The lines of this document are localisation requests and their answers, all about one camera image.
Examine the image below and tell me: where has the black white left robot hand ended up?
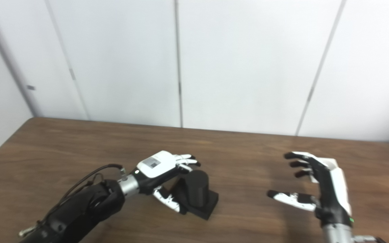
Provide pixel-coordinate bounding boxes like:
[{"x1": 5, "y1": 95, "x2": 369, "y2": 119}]
[{"x1": 134, "y1": 151, "x2": 202, "y2": 215}]

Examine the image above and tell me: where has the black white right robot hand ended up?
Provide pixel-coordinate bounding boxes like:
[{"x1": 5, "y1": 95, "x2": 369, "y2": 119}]
[{"x1": 267, "y1": 152, "x2": 354, "y2": 227}]

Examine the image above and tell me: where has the black peg with square base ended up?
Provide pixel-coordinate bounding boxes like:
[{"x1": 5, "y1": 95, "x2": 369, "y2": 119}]
[{"x1": 171, "y1": 170, "x2": 219, "y2": 221}]

